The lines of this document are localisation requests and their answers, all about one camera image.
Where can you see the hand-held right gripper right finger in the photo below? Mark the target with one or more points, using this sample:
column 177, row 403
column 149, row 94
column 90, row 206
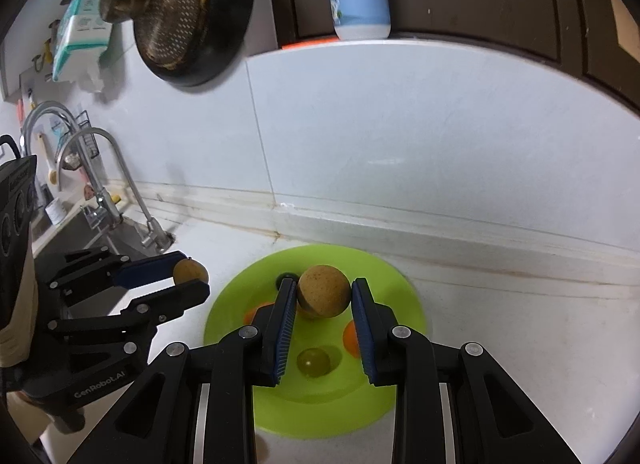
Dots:
column 363, row 339

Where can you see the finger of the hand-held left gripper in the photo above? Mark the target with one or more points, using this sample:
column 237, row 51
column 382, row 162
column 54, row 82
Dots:
column 170, row 301
column 145, row 271

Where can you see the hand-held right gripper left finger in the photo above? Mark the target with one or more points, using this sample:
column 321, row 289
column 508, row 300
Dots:
column 285, row 324

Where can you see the small orange mandarin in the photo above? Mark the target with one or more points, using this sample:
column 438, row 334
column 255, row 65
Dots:
column 255, row 316

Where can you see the green grape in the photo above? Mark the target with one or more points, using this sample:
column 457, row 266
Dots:
column 313, row 361

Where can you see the dark purple plum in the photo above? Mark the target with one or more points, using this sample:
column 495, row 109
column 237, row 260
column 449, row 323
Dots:
column 286, row 275

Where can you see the green plate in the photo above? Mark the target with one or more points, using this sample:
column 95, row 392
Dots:
column 320, row 409

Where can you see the person's left hand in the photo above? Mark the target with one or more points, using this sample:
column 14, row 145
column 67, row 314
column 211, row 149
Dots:
column 26, row 304

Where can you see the chrome kitchen faucet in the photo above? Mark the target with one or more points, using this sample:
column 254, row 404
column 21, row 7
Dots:
column 102, row 214

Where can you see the stainless steel sink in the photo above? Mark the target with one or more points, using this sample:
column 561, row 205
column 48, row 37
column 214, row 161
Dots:
column 70, row 239

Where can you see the thin gooseneck faucet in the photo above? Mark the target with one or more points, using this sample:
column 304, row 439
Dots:
column 125, row 169

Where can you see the green tissue pack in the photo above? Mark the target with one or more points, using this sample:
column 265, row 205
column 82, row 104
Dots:
column 82, row 29

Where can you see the brass perforated strainer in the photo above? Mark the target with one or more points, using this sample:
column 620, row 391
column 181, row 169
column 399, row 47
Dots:
column 172, row 19

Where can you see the black frying pan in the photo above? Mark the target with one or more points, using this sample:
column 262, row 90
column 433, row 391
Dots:
column 225, row 9

